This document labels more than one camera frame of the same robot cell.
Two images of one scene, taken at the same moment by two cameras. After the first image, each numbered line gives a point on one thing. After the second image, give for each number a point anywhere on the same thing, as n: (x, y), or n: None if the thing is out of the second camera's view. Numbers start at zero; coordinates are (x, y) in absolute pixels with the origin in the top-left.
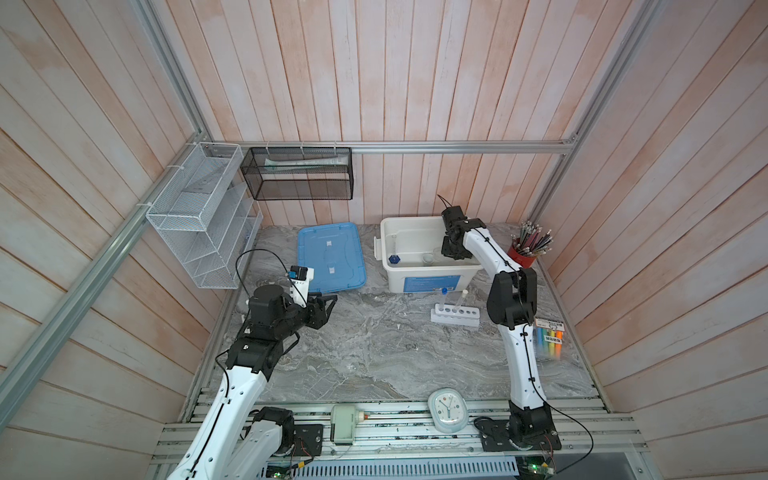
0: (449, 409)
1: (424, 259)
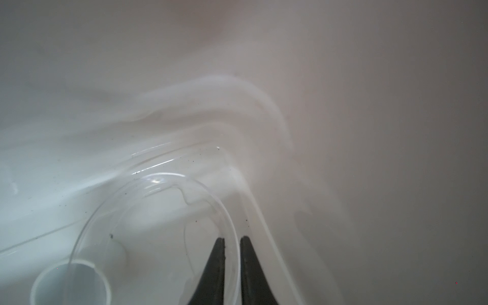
0: None
1: (71, 282)
